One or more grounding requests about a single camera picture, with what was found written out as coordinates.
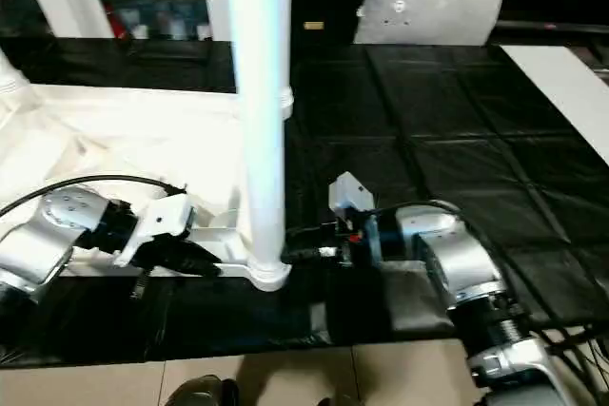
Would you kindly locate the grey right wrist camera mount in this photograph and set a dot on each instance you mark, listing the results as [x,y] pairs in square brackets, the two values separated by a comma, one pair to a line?
[349,192]

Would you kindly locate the small red bottle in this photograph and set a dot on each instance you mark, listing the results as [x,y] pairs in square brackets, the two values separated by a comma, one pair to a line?
[116,21]

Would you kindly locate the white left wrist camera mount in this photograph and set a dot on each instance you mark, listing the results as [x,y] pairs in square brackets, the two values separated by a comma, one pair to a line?
[162,220]

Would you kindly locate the dark rounded robot foot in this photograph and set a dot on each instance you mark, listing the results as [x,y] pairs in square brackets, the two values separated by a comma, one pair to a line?
[200,394]

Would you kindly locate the white flat board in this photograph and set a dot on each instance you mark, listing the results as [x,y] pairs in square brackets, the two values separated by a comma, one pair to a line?
[566,87]

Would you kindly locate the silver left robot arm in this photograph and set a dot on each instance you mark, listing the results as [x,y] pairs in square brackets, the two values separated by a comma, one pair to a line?
[38,244]

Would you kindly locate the white plastic table top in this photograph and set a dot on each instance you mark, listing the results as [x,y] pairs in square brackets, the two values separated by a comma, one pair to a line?
[119,140]

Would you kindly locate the black work mat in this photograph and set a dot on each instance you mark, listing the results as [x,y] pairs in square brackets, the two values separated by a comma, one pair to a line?
[428,140]

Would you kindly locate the small yellow label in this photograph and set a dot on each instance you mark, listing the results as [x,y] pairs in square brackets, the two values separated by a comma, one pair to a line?
[314,25]

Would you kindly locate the grey cushion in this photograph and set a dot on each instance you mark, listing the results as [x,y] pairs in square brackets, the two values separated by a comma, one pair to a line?
[452,6]

